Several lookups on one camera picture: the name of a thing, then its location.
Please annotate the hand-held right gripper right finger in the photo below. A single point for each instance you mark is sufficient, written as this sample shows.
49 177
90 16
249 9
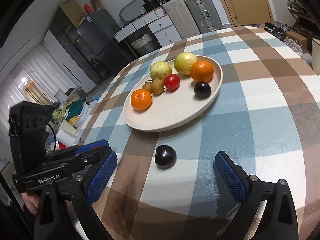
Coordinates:
230 177

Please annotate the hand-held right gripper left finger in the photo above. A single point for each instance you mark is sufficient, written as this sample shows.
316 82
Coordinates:
101 177

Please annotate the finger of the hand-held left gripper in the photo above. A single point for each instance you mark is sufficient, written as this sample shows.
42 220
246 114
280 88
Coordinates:
90 158
86 147

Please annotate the dark purple plum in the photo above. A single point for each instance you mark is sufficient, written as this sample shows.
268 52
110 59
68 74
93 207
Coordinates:
165 157
202 89

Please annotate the small orange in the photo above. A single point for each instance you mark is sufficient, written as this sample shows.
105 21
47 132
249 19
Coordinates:
141 100

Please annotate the tan longan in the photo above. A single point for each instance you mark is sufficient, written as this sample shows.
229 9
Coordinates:
147 87
158 86

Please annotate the cream round plate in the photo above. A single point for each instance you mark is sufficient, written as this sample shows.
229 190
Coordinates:
172 112

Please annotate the large orange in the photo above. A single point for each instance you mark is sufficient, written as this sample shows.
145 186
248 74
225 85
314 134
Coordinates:
202 71

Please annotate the person's left hand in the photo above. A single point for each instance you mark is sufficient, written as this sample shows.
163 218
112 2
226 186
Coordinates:
29 203

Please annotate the white basin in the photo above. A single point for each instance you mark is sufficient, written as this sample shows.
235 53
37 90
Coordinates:
83 115

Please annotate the white curtain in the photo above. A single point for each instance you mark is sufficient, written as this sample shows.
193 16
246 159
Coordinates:
50 65
12 100

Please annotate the teal bag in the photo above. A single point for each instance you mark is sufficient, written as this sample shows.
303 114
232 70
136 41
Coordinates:
73 108

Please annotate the plaid tablecloth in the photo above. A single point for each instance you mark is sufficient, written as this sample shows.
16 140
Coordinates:
262 117

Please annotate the white wardrobe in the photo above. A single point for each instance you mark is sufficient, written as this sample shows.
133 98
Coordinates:
55 50

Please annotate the black glass cabinet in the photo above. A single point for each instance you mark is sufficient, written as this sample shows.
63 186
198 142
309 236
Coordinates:
65 37

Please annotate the spotted yellow-green guava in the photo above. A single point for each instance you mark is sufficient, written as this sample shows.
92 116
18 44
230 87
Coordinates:
160 70

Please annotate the grey refrigerator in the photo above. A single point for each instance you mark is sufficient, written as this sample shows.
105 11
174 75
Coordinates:
100 35

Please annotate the white laundry basket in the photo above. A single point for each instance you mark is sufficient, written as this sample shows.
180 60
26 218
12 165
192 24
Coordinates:
143 45

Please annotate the smooth yellow-green guava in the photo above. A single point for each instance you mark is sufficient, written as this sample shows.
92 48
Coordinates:
185 62

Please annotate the large cardboard box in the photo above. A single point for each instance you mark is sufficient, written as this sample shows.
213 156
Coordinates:
72 12

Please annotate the red box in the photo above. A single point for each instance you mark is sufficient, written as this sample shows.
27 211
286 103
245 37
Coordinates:
87 7

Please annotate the white dresser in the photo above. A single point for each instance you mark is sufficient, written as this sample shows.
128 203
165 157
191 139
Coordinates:
162 28

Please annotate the grey framed mirror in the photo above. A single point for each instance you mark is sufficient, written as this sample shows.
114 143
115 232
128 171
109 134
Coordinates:
123 11

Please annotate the small brown cardboard box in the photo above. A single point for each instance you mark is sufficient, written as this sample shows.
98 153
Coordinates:
97 3

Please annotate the white bin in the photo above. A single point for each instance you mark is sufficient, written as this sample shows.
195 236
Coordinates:
316 52

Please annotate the pile of sneakers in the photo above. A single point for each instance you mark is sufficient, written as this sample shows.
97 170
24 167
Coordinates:
275 28

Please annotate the beige suitcase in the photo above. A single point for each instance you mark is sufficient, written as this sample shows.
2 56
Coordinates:
180 18

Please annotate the silver suitcase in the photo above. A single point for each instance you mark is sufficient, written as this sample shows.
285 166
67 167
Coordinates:
203 12

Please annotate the wooden door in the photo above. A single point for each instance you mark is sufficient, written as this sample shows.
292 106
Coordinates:
245 2

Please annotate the shoe rack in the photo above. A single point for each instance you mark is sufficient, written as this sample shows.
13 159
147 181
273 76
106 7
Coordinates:
298 12

